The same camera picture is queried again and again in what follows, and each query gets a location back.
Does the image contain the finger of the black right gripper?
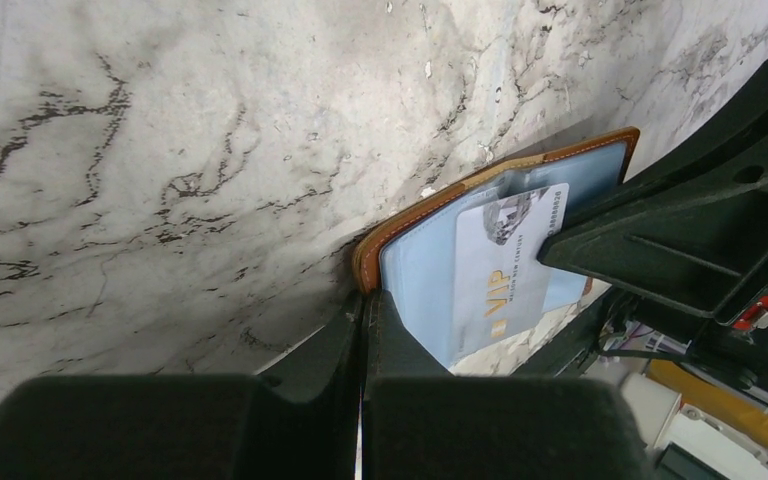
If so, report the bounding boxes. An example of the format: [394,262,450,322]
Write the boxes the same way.
[539,163,768,324]
[615,59,768,199]

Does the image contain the white VIP credit card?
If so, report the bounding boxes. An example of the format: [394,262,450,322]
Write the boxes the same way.
[452,183,569,361]

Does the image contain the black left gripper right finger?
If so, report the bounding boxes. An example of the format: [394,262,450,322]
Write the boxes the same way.
[361,290,655,479]

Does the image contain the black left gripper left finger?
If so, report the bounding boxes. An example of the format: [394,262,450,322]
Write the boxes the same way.
[0,293,363,479]

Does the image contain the brown leather card holder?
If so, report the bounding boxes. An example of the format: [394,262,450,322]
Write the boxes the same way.
[352,127,640,367]

